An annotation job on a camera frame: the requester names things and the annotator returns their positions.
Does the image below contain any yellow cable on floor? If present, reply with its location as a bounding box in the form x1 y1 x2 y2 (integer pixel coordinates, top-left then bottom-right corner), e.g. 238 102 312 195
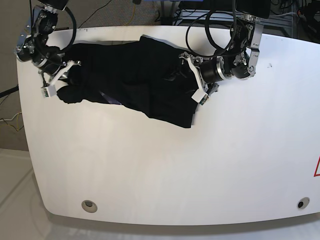
0 111 24 132

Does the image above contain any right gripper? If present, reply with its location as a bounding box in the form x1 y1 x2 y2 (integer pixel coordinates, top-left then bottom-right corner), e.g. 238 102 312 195
39 56 83 85

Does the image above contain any table grommet hole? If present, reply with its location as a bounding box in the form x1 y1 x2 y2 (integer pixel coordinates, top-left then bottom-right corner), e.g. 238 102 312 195
81 200 98 213
297 197 310 210

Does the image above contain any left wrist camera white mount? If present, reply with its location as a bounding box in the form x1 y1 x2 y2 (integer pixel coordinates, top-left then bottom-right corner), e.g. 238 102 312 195
179 51 219 105

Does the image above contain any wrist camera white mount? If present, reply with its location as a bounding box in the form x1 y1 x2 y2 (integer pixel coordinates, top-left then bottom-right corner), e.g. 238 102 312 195
38 60 81 98
179 51 219 105

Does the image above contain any black T-shirt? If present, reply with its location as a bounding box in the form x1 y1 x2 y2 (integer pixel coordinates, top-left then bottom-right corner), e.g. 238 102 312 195
57 36 198 129

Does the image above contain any red triangle sticker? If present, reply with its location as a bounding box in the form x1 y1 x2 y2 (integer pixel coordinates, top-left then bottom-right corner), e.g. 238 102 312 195
313 158 320 177

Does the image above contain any aluminium frame rail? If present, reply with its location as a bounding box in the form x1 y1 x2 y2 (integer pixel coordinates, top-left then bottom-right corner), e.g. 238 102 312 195
173 9 298 38

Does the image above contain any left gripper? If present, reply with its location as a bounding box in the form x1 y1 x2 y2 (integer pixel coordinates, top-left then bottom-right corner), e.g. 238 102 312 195
200 59 223 83

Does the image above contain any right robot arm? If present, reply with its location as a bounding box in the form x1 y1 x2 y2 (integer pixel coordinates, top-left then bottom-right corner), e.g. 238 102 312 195
15 0 77 83

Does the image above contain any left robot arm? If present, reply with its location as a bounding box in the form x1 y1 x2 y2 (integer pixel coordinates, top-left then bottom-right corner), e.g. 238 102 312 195
199 0 271 84

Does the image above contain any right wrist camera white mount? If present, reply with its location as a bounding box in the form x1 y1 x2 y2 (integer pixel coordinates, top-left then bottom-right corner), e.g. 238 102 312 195
38 60 81 98

